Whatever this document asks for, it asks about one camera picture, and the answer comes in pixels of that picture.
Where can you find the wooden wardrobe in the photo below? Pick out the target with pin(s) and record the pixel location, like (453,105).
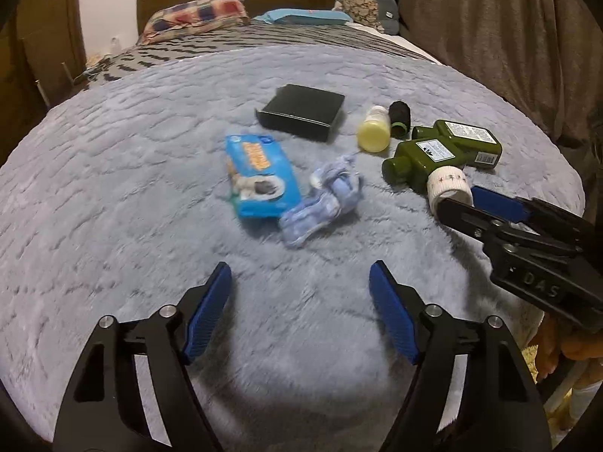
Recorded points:
(42,42)

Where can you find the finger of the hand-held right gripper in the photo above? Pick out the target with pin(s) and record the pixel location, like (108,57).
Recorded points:
(497,205)
(471,223)

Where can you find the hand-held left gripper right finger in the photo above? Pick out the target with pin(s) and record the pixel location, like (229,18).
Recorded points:
(392,310)

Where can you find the person's right hand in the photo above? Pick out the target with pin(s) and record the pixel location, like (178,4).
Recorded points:
(549,348)

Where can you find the grey fluffy blanket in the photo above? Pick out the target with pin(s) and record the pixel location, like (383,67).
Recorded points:
(141,197)

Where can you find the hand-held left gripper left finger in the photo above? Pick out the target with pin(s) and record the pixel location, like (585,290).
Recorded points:
(209,308)

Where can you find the black cardboard box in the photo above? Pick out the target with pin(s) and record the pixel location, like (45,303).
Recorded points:
(301,109)

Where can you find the green plastic bottle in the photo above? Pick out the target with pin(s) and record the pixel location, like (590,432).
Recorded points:
(471,143)
(417,160)

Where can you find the blue white sock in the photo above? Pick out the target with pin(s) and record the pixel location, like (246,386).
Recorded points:
(325,200)

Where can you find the patterned fabric bag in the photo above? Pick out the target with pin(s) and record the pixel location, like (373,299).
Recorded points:
(370,4)

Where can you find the grey striped blanket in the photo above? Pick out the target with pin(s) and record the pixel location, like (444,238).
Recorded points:
(226,42)

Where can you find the brown curtain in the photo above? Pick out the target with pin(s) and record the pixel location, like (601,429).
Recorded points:
(480,33)

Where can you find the white tape roll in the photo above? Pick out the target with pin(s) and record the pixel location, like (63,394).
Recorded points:
(447,183)

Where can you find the black thread spool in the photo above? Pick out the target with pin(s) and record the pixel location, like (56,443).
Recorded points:
(400,114)

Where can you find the yellow plastic bottle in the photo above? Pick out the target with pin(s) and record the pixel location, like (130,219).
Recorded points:
(374,133)

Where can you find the plaid pillow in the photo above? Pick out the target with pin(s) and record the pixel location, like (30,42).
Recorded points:
(198,15)

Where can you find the blue pillow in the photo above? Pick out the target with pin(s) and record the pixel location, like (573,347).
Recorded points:
(304,16)

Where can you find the blue wet wipes packet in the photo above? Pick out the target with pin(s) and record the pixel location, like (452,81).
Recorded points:
(259,174)

